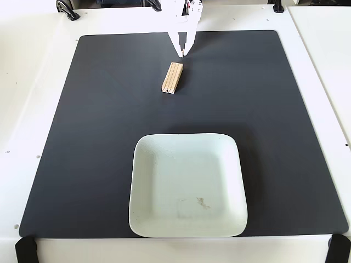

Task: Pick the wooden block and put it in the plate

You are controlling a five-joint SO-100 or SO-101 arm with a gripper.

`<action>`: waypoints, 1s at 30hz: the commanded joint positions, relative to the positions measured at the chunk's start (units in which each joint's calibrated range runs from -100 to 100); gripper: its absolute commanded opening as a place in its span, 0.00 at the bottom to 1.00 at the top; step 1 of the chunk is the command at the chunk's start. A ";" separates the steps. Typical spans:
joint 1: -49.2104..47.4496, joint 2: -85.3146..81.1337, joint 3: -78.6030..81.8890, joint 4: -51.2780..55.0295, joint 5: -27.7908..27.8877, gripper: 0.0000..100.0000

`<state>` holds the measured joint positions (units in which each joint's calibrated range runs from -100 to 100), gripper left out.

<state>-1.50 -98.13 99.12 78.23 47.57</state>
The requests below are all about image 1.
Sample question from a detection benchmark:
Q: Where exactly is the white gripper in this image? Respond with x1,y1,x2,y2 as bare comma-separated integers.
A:
161,0,204,58

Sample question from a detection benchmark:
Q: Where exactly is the grooved wooden block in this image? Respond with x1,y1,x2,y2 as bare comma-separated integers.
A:
161,62,184,95

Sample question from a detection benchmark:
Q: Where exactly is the pale green square plate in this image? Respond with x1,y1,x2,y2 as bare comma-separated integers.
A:
128,133,249,238

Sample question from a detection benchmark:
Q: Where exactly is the black rubber mat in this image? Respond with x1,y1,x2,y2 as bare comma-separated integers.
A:
18,30,349,238

